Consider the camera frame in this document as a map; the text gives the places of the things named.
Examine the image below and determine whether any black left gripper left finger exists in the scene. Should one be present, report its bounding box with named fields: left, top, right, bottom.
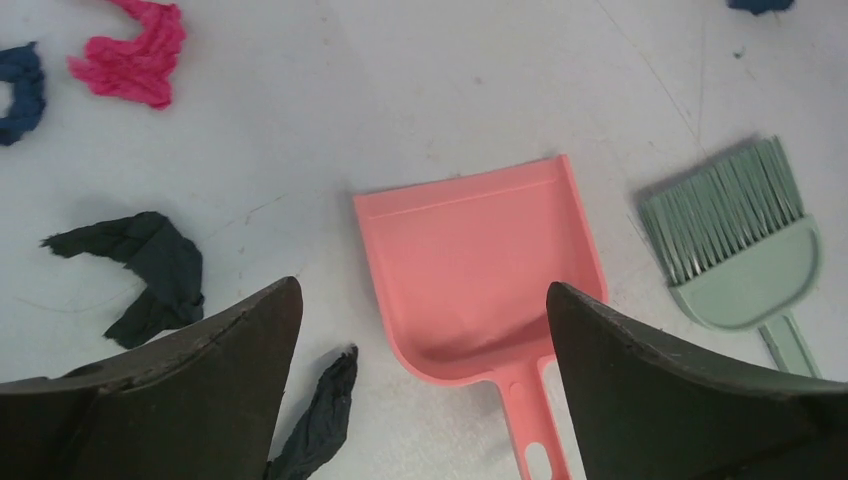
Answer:
left=1, top=277, right=303, bottom=479

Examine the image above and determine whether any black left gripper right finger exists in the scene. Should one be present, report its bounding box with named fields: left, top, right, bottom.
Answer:
left=546, top=282, right=847, bottom=479

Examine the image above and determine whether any black twisted paper scrap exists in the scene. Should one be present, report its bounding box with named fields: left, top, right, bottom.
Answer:
left=264, top=344, right=359, bottom=480

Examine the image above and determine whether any green hand brush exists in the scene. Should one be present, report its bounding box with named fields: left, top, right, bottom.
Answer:
left=638, top=136, right=823, bottom=378

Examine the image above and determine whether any pink plastic dustpan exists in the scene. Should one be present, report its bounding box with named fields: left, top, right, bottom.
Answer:
left=353, top=155, right=608, bottom=479

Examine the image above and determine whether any magenta paper scrap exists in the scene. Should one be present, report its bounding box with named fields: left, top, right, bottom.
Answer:
left=67, top=0, right=187, bottom=110

